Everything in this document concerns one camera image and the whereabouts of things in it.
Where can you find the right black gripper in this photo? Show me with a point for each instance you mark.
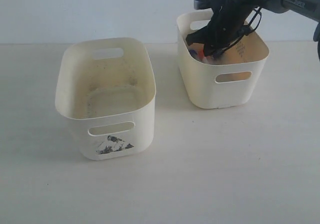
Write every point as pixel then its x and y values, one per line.
pixel 222 30

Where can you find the orange-capped clear tube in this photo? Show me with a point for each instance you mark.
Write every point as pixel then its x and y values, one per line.
pixel 201 57

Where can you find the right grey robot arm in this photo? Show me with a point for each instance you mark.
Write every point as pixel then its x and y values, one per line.
pixel 306 8

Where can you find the cream plastic bin with sticker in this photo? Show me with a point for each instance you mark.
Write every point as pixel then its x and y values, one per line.
pixel 106 95

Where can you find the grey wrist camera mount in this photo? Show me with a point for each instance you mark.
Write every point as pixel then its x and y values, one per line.
pixel 208 4

